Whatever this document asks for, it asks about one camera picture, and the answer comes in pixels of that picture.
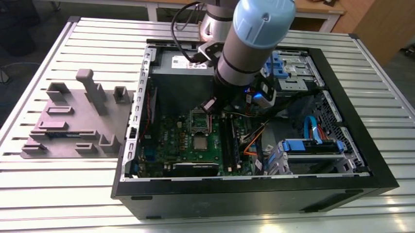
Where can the silver disk bay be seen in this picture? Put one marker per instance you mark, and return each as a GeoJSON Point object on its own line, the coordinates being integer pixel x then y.
{"type": "Point", "coordinates": [314, 156]}

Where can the black office chair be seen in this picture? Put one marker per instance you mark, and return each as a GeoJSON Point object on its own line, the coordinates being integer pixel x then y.
{"type": "Point", "coordinates": [16, 43]}

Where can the green motherboard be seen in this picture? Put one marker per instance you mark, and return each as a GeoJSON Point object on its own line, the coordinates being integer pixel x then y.
{"type": "Point", "coordinates": [171, 145]}

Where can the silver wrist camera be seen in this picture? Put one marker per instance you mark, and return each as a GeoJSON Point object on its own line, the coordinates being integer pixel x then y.
{"type": "Point", "coordinates": [207, 52]}

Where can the CPU socket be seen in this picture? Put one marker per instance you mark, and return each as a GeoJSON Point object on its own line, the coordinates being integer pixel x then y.
{"type": "Point", "coordinates": [201, 150]}

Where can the thin locking lever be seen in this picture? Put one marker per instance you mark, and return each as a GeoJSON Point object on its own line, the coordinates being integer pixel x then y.
{"type": "Point", "coordinates": [211, 123]}

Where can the grey power supply unit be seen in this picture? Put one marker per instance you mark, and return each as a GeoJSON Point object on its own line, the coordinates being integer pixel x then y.
{"type": "Point", "coordinates": [182, 92]}

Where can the metal drive cage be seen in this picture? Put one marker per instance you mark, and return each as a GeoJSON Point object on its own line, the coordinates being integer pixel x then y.
{"type": "Point", "coordinates": [291, 85]}

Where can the grey parts rack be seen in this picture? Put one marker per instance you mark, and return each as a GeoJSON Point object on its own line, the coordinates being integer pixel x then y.
{"type": "Point", "coordinates": [81, 109]}

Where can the hard disk in blue carrier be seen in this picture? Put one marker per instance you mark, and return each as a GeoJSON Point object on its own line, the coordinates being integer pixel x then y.
{"type": "Point", "coordinates": [319, 148]}

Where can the blue plastic drive bracket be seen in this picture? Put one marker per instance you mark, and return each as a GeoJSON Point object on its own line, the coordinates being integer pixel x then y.
{"type": "Point", "coordinates": [281, 70]}

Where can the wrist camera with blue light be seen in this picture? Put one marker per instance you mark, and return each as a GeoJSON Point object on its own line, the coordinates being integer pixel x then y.
{"type": "Point", "coordinates": [263, 100]}

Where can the wooden cabinet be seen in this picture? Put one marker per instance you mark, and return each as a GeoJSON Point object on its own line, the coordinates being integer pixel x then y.
{"type": "Point", "coordinates": [382, 24]}

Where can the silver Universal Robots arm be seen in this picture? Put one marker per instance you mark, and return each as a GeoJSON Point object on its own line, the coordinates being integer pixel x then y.
{"type": "Point", "coordinates": [246, 60]}

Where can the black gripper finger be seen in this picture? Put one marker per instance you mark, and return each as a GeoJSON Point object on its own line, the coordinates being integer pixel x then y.
{"type": "Point", "coordinates": [209, 105]}

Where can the black graphics card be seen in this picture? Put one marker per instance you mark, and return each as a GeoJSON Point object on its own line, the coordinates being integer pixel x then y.
{"type": "Point", "coordinates": [194, 170]}

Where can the black PC case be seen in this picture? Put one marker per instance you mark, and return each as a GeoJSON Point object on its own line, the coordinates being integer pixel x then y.
{"type": "Point", "coordinates": [227, 201]}

